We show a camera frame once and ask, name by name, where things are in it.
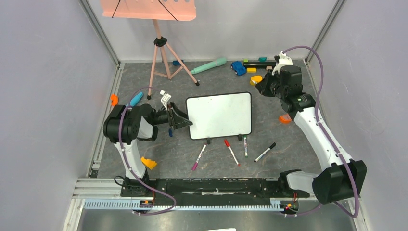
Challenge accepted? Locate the red whiteboard marker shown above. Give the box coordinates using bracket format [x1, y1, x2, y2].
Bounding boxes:
[224, 139, 240, 166]

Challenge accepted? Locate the black framed whiteboard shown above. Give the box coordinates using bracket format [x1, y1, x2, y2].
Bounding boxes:
[185, 91, 253, 140]

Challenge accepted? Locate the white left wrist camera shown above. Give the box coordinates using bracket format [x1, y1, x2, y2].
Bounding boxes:
[160, 90, 172, 110]

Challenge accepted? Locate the mint green toy microphone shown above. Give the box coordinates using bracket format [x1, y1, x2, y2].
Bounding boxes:
[190, 57, 227, 75]

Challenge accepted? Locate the purple whiteboard marker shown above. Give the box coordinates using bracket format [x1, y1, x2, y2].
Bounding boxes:
[191, 144, 207, 171]

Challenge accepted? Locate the orange semicircle block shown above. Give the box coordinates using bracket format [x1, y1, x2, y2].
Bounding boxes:
[279, 114, 292, 124]

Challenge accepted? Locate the yellow rectangular block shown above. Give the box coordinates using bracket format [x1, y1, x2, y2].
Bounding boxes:
[247, 67, 257, 73]

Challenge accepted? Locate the blue toy car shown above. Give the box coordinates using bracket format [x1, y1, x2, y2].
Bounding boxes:
[230, 61, 247, 76]

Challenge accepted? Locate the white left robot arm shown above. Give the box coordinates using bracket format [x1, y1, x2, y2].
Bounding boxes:
[103, 102, 193, 196]

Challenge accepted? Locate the orange stair block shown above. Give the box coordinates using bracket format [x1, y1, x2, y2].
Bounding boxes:
[141, 156, 157, 170]

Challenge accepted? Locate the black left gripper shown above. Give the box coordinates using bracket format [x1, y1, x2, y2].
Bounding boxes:
[151, 102, 192, 130]

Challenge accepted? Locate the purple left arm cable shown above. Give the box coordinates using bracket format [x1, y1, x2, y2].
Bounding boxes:
[118, 87, 178, 218]

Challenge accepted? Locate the blue toy microphone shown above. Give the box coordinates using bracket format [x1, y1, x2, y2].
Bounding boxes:
[129, 92, 144, 107]

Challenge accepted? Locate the black whiteboard marker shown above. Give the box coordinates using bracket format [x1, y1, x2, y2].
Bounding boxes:
[254, 142, 276, 163]

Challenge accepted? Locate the dark blue block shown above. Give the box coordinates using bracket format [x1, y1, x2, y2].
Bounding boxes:
[172, 60, 184, 66]

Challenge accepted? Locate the small orange block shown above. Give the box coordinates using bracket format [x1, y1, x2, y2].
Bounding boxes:
[110, 94, 119, 106]

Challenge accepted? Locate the yellow oval block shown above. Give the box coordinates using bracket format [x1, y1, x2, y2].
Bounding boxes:
[250, 75, 263, 86]

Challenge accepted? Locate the pink music stand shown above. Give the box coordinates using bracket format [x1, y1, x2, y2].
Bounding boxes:
[100, 0, 200, 99]

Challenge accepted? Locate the green whiteboard marker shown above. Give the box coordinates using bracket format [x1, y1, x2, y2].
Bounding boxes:
[243, 135, 248, 158]

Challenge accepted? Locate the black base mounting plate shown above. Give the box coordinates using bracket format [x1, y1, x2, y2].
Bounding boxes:
[120, 178, 310, 206]

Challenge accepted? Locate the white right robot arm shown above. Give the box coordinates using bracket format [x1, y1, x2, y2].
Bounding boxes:
[255, 65, 367, 205]

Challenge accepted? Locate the black silver microphone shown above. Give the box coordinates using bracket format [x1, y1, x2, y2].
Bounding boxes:
[243, 61, 277, 69]

